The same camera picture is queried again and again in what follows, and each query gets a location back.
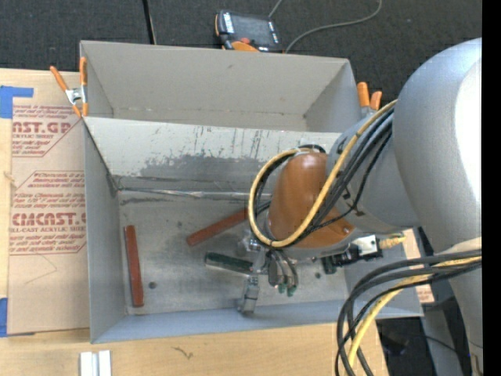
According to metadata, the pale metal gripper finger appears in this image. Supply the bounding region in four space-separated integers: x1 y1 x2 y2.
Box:
236 276 260 316
236 237 262 259

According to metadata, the dark green flat block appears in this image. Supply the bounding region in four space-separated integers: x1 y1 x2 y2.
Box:
204 251 254 274

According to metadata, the red-brown flat block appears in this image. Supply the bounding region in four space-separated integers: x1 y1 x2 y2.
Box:
186 208 251 248
123 225 146 309

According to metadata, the grey metal bin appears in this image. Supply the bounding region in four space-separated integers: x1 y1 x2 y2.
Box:
79 40 424 345

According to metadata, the brown cardboard board, red print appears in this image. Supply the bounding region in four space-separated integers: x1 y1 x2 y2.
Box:
0 67 92 338

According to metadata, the black cylinder on white bracket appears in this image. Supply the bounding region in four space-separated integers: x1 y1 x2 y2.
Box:
321 233 407 276

